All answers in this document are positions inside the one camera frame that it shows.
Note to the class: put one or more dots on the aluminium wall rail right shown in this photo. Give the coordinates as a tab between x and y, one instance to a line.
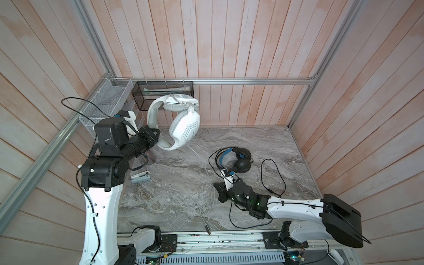
348	22

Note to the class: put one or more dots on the black mesh wall basket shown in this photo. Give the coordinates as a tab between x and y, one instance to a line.
145	92

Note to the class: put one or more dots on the aluminium wall rail left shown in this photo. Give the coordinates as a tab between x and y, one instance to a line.
32	176

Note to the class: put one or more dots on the aluminium wall rail back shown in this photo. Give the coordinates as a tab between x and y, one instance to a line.
223	81

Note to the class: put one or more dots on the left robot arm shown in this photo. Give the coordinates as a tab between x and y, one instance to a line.
101	179

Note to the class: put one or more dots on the white headphones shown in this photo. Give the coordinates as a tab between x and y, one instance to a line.
185	125

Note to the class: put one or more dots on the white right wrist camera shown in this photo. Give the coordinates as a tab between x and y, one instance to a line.
228	179

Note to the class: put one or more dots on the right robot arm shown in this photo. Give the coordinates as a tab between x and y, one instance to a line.
328	218

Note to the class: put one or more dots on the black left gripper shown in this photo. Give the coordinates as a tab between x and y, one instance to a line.
148	131

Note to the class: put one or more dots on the black blue headphones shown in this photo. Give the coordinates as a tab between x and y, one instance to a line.
242	164

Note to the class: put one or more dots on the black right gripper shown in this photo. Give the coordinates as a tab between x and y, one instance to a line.
222	190

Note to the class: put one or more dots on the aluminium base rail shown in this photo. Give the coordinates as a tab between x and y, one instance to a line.
250	247

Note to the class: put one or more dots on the light blue stapler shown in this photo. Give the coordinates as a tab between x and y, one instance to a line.
140	177

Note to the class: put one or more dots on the aluminium wall rail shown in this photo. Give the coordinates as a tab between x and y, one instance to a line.
223	81
348	22
32	176

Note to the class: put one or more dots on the white mesh wall shelf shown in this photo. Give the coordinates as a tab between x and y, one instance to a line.
108	100

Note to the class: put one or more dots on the clear pencil jar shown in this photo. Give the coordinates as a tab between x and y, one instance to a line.
149	157

